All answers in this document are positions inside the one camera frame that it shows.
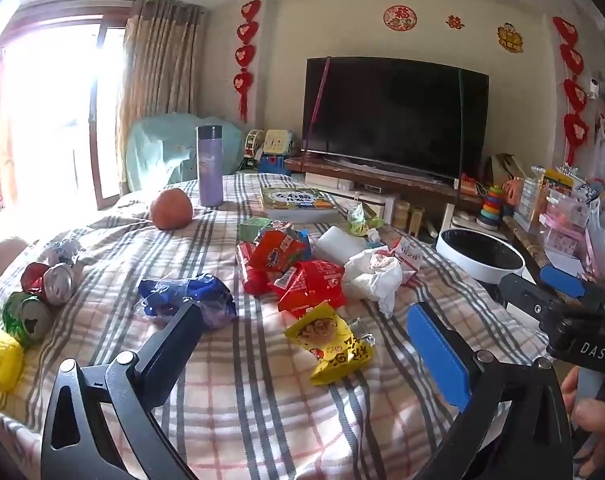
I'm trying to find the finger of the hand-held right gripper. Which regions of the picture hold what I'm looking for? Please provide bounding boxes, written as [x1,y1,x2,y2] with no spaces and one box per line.
[539,263,603,306]
[499,273,591,322]

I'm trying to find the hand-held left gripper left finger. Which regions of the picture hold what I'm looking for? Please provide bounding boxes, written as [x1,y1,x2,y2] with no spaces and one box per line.
[41,300,204,480]

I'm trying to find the orange round fruit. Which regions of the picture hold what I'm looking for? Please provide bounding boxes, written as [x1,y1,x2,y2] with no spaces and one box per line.
[150,188,194,231]

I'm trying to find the bright window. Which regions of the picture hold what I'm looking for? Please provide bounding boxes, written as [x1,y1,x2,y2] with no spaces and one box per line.
[0,10,128,221]

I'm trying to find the white crumpled plastic bag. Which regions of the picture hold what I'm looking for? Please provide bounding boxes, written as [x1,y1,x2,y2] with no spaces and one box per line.
[343,247,404,319]

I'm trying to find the clear box pink handles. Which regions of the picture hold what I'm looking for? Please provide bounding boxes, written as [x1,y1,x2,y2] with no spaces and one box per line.
[537,194,591,261]

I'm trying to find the purple thermos bottle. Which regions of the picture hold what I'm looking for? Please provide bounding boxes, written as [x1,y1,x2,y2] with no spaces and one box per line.
[196,125,225,208]

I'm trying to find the marble-top side counter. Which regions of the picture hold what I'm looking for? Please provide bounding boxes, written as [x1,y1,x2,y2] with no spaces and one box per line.
[502,214,554,271]

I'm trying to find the ferris wheel toy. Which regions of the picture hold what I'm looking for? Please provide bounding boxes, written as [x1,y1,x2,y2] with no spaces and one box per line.
[239,129,266,171]

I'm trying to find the white marble-top tv cabinet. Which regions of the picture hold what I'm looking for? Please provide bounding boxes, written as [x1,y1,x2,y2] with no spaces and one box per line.
[284,154,506,241]

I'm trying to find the round white trash bin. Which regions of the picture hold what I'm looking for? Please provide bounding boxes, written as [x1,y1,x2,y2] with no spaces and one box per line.
[435,228,526,287]

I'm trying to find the rainbow stacking ring toy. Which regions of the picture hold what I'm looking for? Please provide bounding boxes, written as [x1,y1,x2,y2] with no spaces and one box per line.
[477,184,504,231]

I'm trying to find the red snack packet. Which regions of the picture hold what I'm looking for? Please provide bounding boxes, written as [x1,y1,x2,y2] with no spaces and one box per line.
[270,260,347,319]

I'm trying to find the orange plastic toy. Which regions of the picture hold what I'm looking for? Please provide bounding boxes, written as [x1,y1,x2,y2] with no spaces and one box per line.
[502,177,526,206]

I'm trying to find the white security camera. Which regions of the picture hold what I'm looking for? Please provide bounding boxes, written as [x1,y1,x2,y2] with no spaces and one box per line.
[585,74,605,104]

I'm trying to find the white packet red print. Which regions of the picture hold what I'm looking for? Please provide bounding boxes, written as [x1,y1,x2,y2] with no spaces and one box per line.
[390,236,424,286]

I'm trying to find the green children's book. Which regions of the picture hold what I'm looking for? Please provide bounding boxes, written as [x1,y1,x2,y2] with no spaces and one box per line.
[259,187,341,224]

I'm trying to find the clear drawer organizer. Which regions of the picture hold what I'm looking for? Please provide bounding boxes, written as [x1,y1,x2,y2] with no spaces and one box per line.
[513,167,546,231]

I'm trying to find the beige curtain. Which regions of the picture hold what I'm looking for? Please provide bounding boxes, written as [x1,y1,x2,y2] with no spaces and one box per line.
[115,0,206,196]

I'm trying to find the round red paper cutout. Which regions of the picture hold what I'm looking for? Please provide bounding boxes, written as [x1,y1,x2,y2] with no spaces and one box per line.
[383,4,418,30]

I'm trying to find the teal cover cloth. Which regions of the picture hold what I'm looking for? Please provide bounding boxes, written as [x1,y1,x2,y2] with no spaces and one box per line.
[125,112,246,194]

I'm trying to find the yellow foam net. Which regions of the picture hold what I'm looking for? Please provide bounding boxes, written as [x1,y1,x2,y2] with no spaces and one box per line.
[0,322,25,391]

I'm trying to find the yellow white toy cube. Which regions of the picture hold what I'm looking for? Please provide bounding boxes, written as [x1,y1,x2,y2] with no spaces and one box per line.
[261,128,296,156]

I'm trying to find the blue snack packet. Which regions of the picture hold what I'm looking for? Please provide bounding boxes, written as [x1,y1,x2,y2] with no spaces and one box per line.
[138,273,238,331]

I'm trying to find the red drink can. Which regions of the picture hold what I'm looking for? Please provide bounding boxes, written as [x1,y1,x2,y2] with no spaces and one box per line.
[21,262,50,296]

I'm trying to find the silver drink can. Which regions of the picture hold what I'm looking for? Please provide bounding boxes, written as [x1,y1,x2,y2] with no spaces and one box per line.
[42,262,78,306]

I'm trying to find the person's right hand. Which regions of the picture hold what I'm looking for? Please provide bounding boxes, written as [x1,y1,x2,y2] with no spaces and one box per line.
[561,365,605,442]

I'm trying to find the green drink can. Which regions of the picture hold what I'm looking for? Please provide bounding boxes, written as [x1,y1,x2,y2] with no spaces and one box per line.
[2,291,54,349]

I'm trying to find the green snack wrapper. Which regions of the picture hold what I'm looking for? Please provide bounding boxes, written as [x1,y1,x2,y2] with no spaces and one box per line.
[347,204,386,244]

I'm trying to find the black flat television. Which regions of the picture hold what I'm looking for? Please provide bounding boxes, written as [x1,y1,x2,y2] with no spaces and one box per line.
[302,57,490,182]

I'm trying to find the yellow cartoon wall sticker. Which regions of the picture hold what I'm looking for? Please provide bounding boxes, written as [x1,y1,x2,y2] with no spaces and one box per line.
[497,22,524,54]

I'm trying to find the red heart string decoration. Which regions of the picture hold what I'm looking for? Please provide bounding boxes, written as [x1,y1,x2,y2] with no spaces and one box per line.
[232,0,262,124]
[552,15,591,164]

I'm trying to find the white foam block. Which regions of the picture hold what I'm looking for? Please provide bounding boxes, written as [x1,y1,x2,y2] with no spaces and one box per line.
[316,226,369,266]

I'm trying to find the plaid striped blanket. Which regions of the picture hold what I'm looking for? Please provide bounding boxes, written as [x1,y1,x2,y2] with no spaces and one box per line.
[0,172,551,480]

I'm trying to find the yellow snack packet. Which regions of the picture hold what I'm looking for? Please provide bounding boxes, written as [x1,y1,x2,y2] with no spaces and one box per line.
[284,301,376,386]

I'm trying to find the orange snack packet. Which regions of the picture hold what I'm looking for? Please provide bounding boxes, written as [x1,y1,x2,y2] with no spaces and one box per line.
[250,230,312,276]

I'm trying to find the blue plastic toy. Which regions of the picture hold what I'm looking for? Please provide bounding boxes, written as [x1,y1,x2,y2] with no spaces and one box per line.
[258,154,286,176]

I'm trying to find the green drink carton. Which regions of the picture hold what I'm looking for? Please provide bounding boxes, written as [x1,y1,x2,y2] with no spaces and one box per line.
[238,217,273,244]

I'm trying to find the yellow picture book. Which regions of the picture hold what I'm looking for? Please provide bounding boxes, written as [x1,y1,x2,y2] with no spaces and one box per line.
[542,169,579,196]

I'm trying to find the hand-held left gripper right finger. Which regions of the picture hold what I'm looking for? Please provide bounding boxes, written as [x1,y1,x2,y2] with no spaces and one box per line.
[407,301,575,480]

